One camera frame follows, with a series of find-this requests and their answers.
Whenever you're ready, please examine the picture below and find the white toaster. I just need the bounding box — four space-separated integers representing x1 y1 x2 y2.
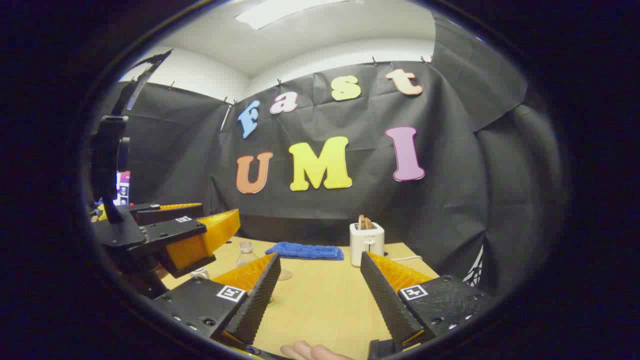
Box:
349 222 385 268

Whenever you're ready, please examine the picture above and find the ceiling light panel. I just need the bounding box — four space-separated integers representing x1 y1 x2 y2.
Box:
235 0 351 30

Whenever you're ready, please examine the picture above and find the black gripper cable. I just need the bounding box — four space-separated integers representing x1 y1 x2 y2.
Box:
111 48 174 117

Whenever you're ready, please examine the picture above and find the computer monitor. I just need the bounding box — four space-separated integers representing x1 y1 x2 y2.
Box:
114 171 132 207

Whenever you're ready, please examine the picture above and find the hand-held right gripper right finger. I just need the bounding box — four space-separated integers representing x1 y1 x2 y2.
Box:
360 251 494 359

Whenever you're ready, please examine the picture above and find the black backdrop cloth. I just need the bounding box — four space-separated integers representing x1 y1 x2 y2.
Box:
92 12 568 301

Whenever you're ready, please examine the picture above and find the green label water bottle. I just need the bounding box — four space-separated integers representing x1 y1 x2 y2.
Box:
236 241 261 269

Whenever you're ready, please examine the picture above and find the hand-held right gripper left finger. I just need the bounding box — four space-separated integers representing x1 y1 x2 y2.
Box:
151 252 282 347

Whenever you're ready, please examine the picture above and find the blue towel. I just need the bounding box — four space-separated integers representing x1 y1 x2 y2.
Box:
265 242 345 261

